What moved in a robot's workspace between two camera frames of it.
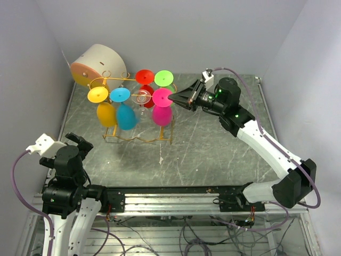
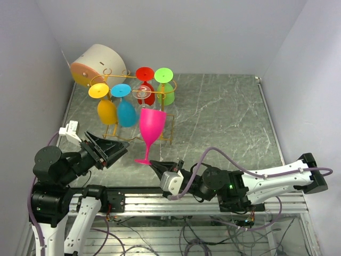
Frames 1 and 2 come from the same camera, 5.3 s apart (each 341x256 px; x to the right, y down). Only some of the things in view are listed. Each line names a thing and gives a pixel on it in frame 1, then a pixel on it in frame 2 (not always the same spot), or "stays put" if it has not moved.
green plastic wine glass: (164, 79) stays put
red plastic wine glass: (145, 77) stays put
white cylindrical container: (100, 65) stays put
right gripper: (190, 95) → (161, 167)
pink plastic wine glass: (162, 110) → (152, 125)
